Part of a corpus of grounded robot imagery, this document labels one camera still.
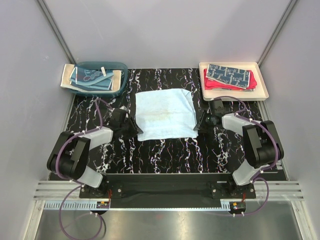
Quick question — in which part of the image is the left aluminium frame post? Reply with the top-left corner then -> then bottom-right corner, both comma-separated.
35,0 -> 76,64

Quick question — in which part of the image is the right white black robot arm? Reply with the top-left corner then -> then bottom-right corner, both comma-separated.
194,97 -> 285,199

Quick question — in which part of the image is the light blue towel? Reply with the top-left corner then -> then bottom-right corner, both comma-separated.
135,88 -> 198,142

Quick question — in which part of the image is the aluminium frame post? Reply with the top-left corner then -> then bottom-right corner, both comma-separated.
257,0 -> 299,67
35,0 -> 76,64

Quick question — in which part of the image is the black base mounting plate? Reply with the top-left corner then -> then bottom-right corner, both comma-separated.
79,173 -> 256,200

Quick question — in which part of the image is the red towel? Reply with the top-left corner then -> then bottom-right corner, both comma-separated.
203,68 -> 258,91

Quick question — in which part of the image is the aluminium rail with slots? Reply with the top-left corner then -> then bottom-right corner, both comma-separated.
34,180 -> 304,212

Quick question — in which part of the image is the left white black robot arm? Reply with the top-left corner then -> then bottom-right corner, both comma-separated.
46,108 -> 143,198

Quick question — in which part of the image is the black marble pattern mat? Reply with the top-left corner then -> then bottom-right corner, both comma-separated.
66,68 -> 245,174

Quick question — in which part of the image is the teal plastic basket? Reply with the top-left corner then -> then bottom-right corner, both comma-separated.
70,61 -> 128,97

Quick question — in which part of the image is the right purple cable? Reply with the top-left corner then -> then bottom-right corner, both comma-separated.
214,96 -> 282,217

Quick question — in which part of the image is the cream plastic tray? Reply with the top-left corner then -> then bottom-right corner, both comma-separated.
198,62 -> 269,101

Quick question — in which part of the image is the blue cartoon print towel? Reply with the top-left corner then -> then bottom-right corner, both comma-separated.
69,66 -> 115,92

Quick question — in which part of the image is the right aluminium frame post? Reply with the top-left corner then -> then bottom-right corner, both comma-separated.
257,0 -> 299,67

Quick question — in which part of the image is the beige towel in basket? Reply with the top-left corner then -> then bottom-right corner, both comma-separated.
60,64 -> 122,94

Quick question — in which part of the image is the blue beige patterned towel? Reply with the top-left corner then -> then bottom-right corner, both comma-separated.
206,64 -> 251,89

